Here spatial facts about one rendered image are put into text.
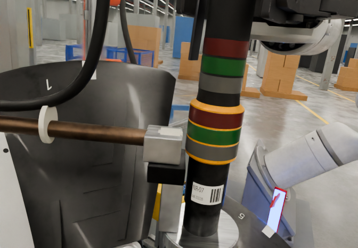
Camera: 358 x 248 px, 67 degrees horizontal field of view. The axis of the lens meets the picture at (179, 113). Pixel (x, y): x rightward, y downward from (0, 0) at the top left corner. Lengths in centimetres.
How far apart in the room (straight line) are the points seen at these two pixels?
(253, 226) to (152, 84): 30
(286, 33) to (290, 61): 813
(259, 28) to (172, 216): 18
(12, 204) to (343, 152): 76
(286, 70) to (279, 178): 760
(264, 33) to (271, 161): 66
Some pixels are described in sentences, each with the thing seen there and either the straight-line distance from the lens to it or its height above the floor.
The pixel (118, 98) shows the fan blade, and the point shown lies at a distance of 34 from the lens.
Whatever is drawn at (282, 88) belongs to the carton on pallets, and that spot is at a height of 25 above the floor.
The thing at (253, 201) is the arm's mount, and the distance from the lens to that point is 86.
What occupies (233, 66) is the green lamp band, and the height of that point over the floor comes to 146.
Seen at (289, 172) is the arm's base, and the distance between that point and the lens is 87.
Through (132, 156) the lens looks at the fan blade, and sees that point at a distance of 30.
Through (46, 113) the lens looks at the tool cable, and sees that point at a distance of 24.
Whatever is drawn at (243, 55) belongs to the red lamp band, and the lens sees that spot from 20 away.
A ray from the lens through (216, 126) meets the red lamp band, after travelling 20.
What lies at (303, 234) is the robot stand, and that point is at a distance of 98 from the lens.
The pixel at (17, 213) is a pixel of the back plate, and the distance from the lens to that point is 50.
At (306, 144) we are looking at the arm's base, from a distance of 87.
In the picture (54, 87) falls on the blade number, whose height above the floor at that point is 140.
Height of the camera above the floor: 147
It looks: 16 degrees down
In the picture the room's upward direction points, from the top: 6 degrees clockwise
